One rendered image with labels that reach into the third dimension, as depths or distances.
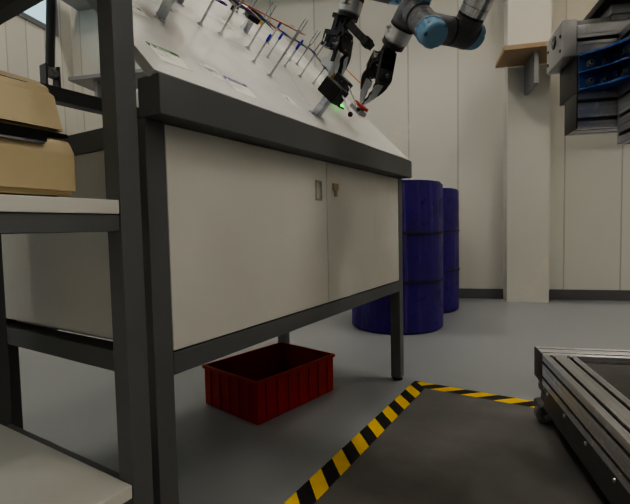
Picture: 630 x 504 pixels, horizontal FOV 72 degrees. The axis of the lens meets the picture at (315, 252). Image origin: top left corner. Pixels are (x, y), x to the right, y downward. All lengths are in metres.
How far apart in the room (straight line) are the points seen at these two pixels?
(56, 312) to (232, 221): 0.41
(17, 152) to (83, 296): 0.37
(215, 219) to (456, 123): 3.22
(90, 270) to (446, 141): 3.32
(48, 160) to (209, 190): 0.30
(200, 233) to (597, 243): 3.55
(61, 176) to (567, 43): 1.17
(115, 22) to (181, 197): 0.28
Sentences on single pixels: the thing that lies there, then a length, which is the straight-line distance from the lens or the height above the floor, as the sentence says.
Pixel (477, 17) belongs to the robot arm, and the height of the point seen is 1.17.
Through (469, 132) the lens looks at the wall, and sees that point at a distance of 3.91.
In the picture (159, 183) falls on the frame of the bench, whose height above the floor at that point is 0.69.
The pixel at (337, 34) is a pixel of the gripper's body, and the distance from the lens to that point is 1.60.
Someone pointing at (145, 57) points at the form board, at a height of 0.89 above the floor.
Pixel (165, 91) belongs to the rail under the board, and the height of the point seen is 0.84.
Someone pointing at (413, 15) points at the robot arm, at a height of 1.18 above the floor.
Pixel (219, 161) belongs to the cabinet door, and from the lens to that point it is 0.89.
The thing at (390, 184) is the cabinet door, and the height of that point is 0.77.
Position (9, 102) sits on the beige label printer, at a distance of 0.71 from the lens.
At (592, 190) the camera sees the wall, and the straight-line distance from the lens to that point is 4.05.
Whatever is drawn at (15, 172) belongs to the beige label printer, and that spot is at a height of 0.69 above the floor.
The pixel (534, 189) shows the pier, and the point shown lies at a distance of 3.76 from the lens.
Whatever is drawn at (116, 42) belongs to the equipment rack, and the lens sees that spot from 0.74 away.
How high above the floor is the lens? 0.61
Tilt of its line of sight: 3 degrees down
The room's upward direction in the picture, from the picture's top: 1 degrees counter-clockwise
